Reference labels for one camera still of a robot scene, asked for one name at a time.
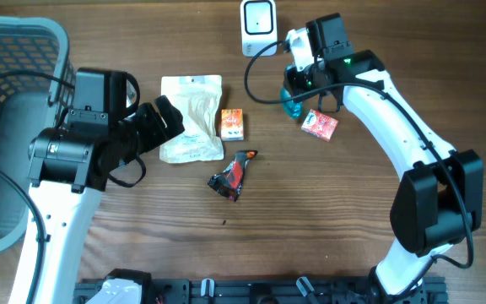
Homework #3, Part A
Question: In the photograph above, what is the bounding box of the red white small box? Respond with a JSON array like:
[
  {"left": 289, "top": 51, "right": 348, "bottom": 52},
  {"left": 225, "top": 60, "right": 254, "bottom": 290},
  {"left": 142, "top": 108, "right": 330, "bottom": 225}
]
[{"left": 301, "top": 110, "right": 338, "bottom": 142}]

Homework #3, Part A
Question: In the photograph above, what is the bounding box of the white plastic pouch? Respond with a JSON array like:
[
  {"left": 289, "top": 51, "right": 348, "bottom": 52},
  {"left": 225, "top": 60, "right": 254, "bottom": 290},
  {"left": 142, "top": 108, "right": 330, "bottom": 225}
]
[{"left": 159, "top": 75, "right": 224, "bottom": 164}]

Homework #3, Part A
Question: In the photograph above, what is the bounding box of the orange snack packet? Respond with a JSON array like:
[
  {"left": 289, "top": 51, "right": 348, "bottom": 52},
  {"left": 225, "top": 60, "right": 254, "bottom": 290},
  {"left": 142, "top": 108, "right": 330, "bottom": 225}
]
[{"left": 221, "top": 109, "right": 244, "bottom": 141}]

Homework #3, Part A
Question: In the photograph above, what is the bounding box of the red dark small package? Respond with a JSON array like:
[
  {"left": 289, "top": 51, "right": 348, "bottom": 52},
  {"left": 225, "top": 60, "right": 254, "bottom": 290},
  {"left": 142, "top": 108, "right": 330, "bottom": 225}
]
[{"left": 208, "top": 150, "right": 258, "bottom": 202}]

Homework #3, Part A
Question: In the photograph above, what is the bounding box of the blue liquid plastic bottle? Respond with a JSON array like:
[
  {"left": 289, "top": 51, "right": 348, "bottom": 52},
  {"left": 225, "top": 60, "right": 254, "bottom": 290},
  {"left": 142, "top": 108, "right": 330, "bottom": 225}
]
[{"left": 280, "top": 88, "right": 303, "bottom": 119}]

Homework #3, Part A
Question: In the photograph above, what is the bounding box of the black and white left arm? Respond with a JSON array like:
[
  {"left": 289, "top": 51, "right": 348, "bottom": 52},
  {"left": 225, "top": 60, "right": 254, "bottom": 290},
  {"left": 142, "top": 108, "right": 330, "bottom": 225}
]
[{"left": 9, "top": 68, "right": 184, "bottom": 303}]

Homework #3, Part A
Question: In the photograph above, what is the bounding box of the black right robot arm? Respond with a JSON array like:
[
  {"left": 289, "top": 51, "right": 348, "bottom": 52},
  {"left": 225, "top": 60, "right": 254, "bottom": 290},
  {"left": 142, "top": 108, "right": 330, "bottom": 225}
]
[{"left": 283, "top": 14, "right": 483, "bottom": 301}]

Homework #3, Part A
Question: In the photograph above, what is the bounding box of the white barcode scanner box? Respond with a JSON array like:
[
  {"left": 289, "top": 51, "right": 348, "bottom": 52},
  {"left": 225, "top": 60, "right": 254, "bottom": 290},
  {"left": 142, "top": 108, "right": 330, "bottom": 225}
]
[{"left": 240, "top": 0, "right": 278, "bottom": 57}]

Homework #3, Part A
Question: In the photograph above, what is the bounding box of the grey plastic mesh basket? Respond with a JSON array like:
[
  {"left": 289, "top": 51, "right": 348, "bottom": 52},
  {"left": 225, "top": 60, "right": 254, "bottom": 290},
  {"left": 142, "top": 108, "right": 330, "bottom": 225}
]
[{"left": 0, "top": 16, "right": 75, "bottom": 252}]

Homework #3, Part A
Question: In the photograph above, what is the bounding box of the black right camera cable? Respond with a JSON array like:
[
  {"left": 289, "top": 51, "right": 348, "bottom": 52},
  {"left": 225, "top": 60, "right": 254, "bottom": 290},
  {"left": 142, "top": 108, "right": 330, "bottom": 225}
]
[{"left": 243, "top": 40, "right": 476, "bottom": 271}]

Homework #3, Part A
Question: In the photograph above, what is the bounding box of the black camera cable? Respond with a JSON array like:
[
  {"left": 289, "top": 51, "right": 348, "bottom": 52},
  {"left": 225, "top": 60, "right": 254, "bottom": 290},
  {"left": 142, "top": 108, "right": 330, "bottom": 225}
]
[
  {"left": 0, "top": 69, "right": 76, "bottom": 304},
  {"left": 243, "top": 40, "right": 476, "bottom": 271}
]

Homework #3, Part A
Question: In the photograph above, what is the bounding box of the black left camera cable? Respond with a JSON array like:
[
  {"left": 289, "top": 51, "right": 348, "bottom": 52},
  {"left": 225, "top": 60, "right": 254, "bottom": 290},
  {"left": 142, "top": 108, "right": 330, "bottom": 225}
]
[{"left": 0, "top": 69, "right": 76, "bottom": 304}]

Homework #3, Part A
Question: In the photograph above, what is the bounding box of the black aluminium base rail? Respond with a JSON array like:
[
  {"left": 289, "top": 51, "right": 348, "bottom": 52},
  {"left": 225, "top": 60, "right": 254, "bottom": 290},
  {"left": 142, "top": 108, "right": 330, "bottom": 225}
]
[{"left": 73, "top": 268, "right": 449, "bottom": 304}]

